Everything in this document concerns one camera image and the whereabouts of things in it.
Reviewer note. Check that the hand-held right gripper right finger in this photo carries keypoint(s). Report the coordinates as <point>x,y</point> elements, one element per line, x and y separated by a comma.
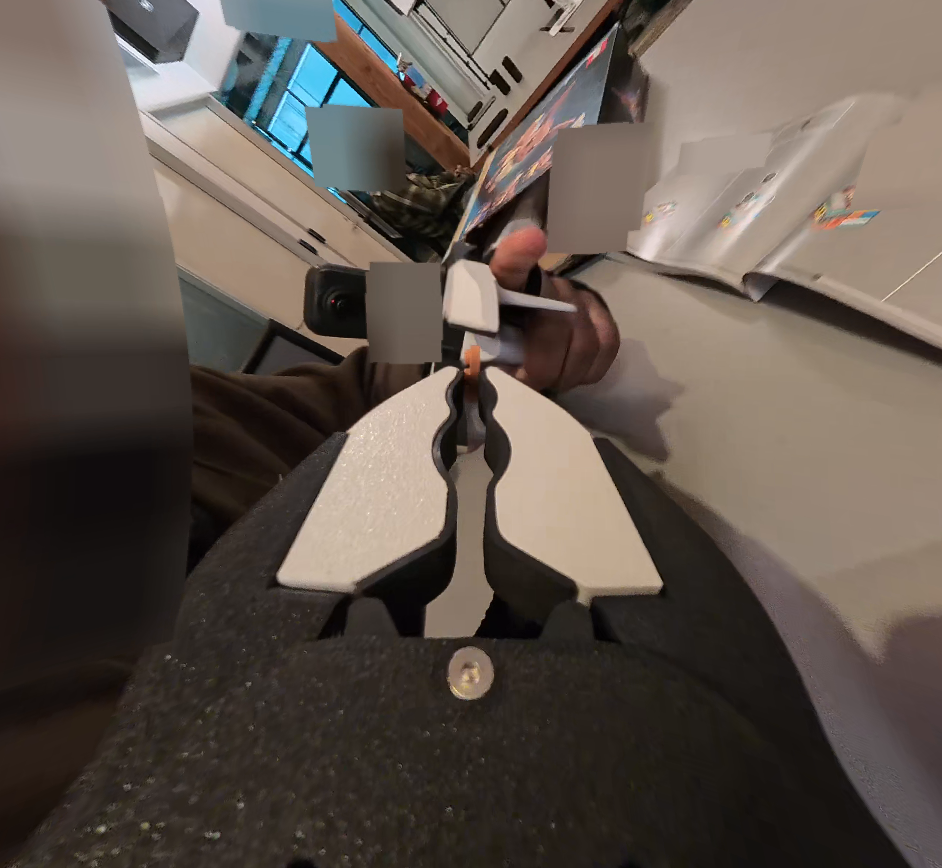
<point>574,507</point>

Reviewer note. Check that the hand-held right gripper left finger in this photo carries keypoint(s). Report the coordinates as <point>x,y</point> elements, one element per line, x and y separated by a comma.
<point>368,500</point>

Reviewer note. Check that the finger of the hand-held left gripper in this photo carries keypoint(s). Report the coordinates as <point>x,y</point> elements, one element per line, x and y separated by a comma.
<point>504,353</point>
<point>475,294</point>

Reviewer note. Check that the small orange toy brick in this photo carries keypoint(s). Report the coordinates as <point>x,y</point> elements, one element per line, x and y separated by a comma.
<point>472,361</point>

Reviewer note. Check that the person's left forearm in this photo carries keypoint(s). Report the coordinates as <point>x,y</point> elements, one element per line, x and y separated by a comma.
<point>279,412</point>

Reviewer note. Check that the grey desk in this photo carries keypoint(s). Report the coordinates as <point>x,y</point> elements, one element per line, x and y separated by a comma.
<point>736,404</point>

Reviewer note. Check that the person's left hand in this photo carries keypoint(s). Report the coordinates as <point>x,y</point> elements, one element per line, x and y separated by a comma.
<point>581,345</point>

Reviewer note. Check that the dark toy set box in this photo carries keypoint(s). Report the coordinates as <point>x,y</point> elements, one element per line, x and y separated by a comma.
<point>530,147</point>

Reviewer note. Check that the open grey instruction booklet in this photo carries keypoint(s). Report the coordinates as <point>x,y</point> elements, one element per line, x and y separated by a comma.
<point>809,242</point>

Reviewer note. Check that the black box speaker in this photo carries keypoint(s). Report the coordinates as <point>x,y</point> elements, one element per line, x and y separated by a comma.
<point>151,10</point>

